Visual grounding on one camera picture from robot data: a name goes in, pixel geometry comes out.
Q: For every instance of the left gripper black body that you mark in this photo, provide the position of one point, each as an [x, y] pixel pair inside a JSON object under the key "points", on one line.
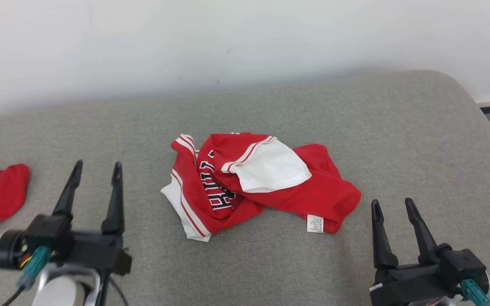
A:
{"points": [[98, 253]]}

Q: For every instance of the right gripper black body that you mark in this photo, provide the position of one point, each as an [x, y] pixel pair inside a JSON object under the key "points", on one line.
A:
{"points": [[406, 287]]}

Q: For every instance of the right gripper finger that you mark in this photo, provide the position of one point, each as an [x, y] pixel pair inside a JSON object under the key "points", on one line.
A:
{"points": [[381, 242], [421, 238]]}

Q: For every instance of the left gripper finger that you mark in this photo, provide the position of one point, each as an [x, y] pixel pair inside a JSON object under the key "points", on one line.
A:
{"points": [[68, 191], [116, 204]]}

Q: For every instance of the red Bulls basketball jersey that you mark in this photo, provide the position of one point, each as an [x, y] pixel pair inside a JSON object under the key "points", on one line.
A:
{"points": [[321, 187]]}

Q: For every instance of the grey fabric sofa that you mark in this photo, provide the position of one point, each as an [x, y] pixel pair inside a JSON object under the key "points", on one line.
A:
{"points": [[313, 106]]}

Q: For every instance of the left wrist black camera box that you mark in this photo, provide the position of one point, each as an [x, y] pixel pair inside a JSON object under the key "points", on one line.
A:
{"points": [[49, 231]]}

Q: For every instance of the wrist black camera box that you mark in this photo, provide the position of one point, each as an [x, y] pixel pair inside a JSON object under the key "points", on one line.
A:
{"points": [[462, 263], [49, 231]]}

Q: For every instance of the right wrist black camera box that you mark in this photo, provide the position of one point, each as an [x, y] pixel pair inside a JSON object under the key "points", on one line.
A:
{"points": [[462, 263]]}

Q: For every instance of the left camera teal connector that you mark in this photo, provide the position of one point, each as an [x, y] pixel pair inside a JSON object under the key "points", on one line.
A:
{"points": [[36, 263]]}

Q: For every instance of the camera teal connector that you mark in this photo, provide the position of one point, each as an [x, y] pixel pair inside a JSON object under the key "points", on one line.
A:
{"points": [[36, 263], [474, 293]]}

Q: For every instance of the right camera teal connector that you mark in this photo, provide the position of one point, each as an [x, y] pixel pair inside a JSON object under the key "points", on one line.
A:
{"points": [[474, 293]]}

